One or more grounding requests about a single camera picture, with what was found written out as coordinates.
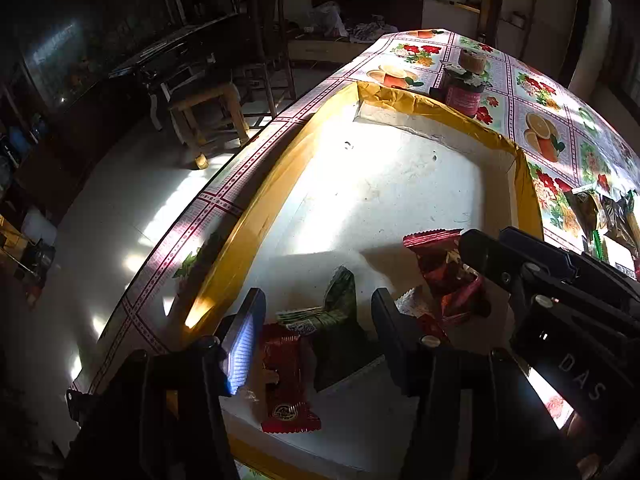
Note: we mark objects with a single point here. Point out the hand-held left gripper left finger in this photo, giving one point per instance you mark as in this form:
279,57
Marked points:
245,345

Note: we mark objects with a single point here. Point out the pink jar with black lid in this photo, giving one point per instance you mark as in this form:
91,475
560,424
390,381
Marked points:
462,97

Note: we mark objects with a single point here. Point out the floral fruit print tablecloth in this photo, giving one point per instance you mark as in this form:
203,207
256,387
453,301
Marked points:
505,90

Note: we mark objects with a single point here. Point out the green patterned snack packet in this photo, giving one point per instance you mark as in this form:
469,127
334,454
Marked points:
342,295

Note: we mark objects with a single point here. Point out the low wooden bench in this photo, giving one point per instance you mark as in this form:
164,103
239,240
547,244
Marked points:
320,50

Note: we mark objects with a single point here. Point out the red snack packet round logo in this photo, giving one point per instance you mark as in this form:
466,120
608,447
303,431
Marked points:
287,375

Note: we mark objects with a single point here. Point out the red snack packet white edge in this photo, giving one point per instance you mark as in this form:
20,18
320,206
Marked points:
417,310

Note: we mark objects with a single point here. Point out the large glass fish tank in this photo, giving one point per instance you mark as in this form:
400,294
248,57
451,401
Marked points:
75,50

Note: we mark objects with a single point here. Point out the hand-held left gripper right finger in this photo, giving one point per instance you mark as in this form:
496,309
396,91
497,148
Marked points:
392,332

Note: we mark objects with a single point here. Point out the dark gold snack packet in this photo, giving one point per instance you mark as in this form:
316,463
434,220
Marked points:
585,210

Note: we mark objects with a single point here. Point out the white plastic bag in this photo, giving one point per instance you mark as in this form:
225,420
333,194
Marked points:
327,20

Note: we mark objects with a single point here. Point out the cream snack packet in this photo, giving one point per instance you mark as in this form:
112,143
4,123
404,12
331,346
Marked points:
620,257

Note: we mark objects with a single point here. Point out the wooden stool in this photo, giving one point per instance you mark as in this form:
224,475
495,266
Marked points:
200,97

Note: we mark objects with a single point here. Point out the white plastic container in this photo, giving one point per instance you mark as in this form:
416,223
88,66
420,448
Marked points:
37,225

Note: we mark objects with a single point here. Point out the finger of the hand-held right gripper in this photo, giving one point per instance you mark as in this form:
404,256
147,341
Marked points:
487,255
540,250

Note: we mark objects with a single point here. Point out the dark coffee table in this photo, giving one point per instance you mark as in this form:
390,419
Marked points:
170,55

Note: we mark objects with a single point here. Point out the pile of cloth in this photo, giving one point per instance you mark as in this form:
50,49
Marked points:
367,30

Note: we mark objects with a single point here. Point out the yellow-taped cardboard box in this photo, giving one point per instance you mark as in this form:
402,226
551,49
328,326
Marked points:
390,185

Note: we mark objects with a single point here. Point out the maroon foil snack packet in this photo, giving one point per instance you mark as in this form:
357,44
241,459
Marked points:
440,270

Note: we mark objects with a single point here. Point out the dark wooden chair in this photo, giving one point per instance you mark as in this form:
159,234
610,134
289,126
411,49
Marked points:
260,35

